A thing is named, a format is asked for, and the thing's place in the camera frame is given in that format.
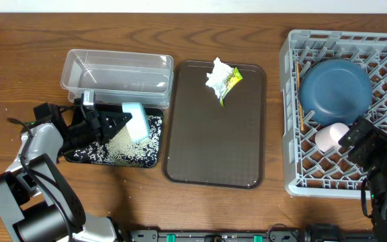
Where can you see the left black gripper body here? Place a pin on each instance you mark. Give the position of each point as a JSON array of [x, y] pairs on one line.
[[84, 134]]

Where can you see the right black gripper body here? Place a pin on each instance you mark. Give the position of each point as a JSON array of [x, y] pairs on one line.
[[373, 155]]

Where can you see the light blue rice bowl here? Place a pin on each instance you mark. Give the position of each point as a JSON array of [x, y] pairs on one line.
[[137, 126]]

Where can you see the pink cup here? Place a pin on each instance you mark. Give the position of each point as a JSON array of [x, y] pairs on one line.
[[329, 136]]

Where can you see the blue plate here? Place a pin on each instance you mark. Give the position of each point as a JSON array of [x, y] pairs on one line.
[[336, 90]]

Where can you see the white tissue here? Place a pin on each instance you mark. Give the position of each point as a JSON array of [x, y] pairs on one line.
[[217, 78]]

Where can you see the yellow green snack wrapper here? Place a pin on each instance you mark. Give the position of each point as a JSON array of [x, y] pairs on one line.
[[231, 81]]

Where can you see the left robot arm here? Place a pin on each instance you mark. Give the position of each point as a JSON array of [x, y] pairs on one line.
[[36, 201]]

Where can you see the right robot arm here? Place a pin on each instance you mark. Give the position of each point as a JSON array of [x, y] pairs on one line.
[[374, 201]]

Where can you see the grey dishwasher rack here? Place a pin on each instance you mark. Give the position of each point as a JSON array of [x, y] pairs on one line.
[[307, 170]]

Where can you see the white rice grains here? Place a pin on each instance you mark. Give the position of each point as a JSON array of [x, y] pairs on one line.
[[129, 151]]

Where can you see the black plastic tray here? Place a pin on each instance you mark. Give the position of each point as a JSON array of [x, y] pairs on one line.
[[146, 161]]

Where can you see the clear plastic bin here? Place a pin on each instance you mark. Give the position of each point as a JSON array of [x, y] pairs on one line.
[[118, 77]]

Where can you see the brown serving tray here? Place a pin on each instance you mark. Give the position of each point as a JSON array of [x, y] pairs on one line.
[[212, 143]]

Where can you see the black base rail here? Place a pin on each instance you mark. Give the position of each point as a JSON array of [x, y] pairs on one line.
[[277, 233]]

